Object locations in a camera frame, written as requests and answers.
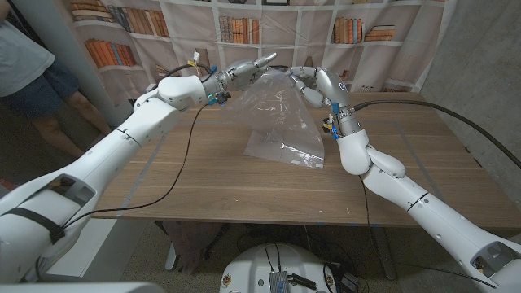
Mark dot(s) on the grey finned electronics module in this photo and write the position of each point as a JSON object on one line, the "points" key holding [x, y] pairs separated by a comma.
{"points": [[278, 282]]}

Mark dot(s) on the person in white shirt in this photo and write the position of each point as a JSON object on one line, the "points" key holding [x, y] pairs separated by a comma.
{"points": [[20, 69]]}

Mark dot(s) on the clear plastic bag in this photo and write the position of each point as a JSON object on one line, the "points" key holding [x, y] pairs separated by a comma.
{"points": [[277, 114]]}

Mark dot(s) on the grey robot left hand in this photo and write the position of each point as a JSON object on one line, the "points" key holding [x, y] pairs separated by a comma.
{"points": [[244, 73]]}

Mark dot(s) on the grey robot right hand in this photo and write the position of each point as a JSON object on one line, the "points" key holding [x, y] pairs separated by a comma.
{"points": [[331, 87]]}

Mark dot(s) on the printed bookshelf backdrop cloth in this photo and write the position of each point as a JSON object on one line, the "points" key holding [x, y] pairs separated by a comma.
{"points": [[195, 24]]}

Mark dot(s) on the black connector on torso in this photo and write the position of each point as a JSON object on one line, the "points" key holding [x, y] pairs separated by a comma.
{"points": [[303, 281]]}

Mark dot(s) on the black power adapter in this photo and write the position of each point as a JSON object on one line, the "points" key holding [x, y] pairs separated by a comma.
{"points": [[350, 281]]}

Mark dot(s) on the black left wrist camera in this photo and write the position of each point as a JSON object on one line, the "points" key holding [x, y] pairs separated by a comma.
{"points": [[221, 98]]}

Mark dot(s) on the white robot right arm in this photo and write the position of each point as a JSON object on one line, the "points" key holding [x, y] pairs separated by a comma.
{"points": [[427, 211]]}

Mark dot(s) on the white robot torso base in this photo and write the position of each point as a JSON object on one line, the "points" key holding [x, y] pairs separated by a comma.
{"points": [[252, 264]]}

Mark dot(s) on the grey table leg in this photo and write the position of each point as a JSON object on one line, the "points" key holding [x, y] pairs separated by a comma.
{"points": [[386, 260]]}

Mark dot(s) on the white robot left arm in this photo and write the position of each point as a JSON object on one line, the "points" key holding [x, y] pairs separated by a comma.
{"points": [[134, 130]]}

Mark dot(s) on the white table leg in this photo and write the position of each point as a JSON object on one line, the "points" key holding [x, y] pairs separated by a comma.
{"points": [[172, 258]]}

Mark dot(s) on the person bare forearm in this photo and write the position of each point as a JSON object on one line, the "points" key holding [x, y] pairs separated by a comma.
{"points": [[3, 10]]}

